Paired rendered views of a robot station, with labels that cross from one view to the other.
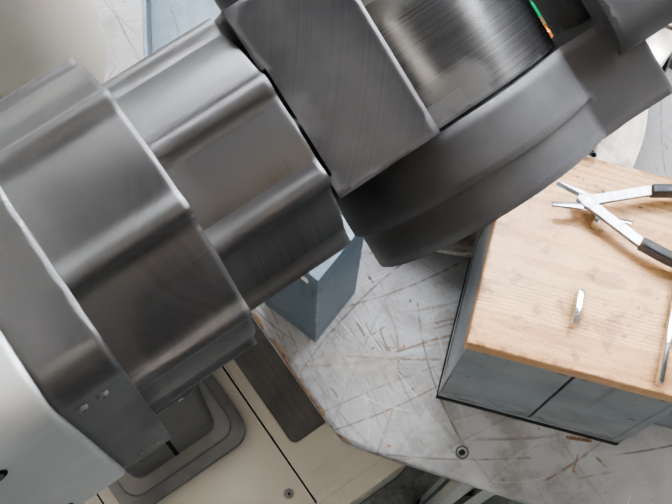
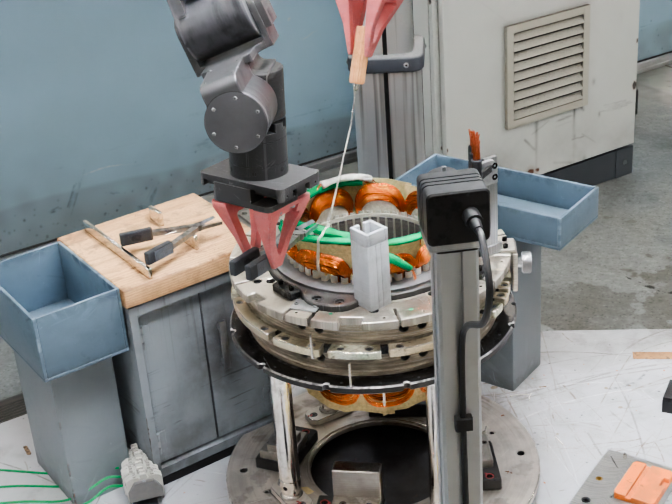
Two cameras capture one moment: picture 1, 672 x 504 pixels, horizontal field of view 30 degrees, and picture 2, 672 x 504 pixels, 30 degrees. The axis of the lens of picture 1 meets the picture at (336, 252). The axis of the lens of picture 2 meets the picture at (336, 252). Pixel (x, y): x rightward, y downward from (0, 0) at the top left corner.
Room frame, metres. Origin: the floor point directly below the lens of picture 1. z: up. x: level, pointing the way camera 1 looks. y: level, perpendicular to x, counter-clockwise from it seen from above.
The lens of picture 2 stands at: (1.49, -1.03, 1.74)
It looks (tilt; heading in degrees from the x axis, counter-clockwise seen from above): 27 degrees down; 137
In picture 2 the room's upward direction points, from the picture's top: 4 degrees counter-clockwise
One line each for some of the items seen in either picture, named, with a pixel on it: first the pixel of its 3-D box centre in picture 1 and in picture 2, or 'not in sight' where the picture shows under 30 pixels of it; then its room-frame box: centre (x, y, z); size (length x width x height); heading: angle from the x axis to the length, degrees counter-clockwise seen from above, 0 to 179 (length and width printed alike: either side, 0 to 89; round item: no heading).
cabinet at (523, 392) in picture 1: (568, 309); (177, 344); (0.31, -0.23, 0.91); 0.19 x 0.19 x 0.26; 80
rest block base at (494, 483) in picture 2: not in sight; (476, 465); (0.68, -0.08, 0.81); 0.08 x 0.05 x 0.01; 138
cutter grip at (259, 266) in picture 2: not in sight; (260, 265); (0.63, -0.34, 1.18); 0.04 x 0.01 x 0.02; 100
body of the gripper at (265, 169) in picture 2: not in sight; (258, 152); (0.62, -0.31, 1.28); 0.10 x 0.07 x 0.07; 10
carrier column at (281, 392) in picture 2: not in sight; (284, 427); (0.55, -0.26, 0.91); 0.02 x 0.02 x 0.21
